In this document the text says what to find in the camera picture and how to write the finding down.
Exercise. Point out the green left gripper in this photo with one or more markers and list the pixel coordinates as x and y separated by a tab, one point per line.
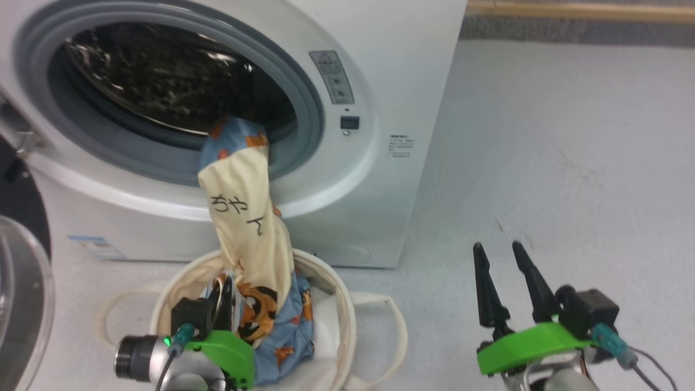
233	353

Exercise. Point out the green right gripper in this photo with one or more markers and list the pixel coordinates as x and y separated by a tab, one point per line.
532	342

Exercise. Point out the blue cream cartoon print garment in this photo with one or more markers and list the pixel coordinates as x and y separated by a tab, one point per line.
247	228

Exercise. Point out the black round glass washer door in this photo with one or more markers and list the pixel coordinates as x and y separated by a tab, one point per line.
21	282

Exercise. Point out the cream canvas laundry basket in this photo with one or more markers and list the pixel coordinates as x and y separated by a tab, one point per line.
339	326

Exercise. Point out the white front-load washing machine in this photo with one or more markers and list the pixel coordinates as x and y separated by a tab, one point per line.
380	179

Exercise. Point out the blue white energy label sticker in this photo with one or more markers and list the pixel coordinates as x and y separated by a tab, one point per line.
96	247

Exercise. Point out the grey warning sticker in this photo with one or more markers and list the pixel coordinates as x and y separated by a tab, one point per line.
332	77

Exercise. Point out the wooden floor trim strip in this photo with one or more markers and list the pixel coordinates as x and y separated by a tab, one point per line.
581	11

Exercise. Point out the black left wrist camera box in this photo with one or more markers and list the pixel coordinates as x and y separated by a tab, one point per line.
193	315

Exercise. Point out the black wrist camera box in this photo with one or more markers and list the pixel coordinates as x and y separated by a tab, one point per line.
193	315
589	309

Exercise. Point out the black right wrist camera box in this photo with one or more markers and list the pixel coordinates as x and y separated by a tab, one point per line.
589	309

